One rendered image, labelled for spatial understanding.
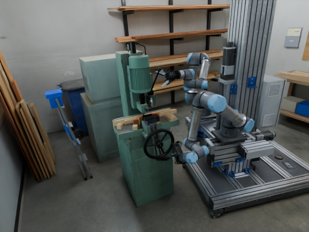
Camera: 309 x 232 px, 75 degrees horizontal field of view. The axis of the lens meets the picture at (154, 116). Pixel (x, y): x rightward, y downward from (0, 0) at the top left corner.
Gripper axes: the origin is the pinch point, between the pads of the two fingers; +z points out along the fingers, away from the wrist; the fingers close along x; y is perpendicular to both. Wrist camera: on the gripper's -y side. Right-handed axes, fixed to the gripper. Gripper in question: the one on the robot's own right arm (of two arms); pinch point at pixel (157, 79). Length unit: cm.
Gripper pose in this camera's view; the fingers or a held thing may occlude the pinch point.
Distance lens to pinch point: 178.5
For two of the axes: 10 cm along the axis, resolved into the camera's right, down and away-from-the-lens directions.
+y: 2.4, -4.1, -8.8
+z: -9.1, 2.1, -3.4
